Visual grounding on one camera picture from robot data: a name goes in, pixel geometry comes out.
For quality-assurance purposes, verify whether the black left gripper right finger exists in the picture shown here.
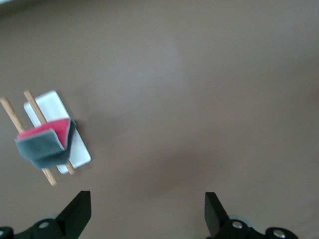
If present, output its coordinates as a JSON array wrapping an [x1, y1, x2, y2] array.
[[204, 191, 300, 239]]

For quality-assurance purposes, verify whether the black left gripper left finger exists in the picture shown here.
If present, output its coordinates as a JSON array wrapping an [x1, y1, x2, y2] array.
[[0, 190, 92, 239]]

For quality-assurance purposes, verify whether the pink and grey towel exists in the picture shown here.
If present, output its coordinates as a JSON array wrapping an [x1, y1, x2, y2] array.
[[14, 118, 78, 170]]

